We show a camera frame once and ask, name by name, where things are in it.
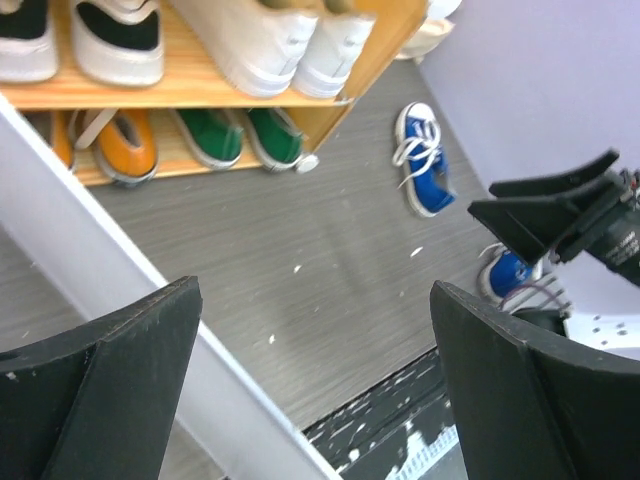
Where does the white cabinet door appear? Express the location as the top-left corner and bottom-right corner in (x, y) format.
(0, 92), (344, 480)

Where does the black white sneaker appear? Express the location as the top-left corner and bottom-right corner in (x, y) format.
(1, 0), (59, 83)
(70, 0), (165, 88)

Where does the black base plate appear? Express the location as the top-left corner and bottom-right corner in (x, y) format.
(303, 348), (455, 479)

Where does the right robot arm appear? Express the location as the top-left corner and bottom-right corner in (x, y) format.
(468, 149), (639, 359)

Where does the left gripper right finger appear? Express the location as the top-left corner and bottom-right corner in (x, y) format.
(430, 281), (639, 479)

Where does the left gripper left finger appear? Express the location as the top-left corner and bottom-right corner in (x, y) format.
(1, 276), (202, 480)

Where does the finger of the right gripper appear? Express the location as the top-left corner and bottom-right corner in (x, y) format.
(468, 193), (591, 265)
(489, 149), (620, 198)

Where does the blue sneaker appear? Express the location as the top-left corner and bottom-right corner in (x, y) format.
(478, 242), (543, 304)
(392, 102), (456, 218)

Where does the orange sneaker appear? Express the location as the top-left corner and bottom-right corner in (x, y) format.
(68, 108), (158, 187)
(49, 110), (75, 172)

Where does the white cable tray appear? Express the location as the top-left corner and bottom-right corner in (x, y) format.
(385, 420), (459, 480)

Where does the beige cloth bag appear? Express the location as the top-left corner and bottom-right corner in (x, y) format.
(395, 0), (462, 64)

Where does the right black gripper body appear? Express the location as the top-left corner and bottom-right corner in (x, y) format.
(551, 169), (639, 286)

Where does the green sneaker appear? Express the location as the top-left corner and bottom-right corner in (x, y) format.
(170, 108), (244, 171)
(240, 107), (304, 173)

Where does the wooden shoe cabinet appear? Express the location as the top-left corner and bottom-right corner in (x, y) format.
(1, 0), (426, 178)

